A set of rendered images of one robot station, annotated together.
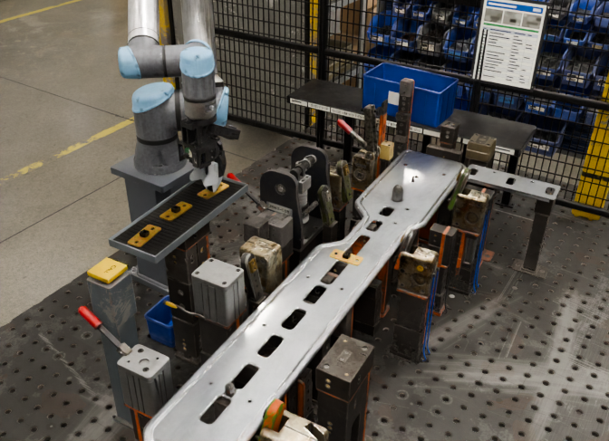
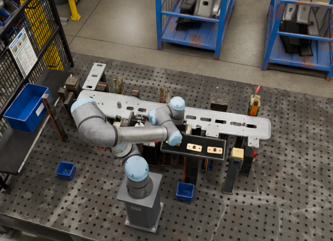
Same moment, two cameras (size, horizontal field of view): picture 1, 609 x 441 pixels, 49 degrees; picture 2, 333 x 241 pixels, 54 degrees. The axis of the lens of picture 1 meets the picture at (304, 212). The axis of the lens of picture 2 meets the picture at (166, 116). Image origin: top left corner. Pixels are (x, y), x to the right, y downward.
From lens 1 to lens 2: 2.34 m
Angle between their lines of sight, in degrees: 74
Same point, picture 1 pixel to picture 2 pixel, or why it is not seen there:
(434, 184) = (103, 97)
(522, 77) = (33, 58)
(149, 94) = (142, 164)
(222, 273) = (212, 128)
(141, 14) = (154, 128)
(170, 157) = not seen: hidden behind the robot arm
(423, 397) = not seen: hidden behind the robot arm
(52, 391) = (232, 223)
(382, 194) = (117, 111)
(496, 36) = (20, 55)
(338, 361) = (222, 101)
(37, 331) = not seen: outside the picture
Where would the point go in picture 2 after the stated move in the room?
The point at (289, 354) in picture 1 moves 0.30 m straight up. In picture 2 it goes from (221, 116) to (227, 85)
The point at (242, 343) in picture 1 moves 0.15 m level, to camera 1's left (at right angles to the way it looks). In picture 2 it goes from (223, 128) to (233, 146)
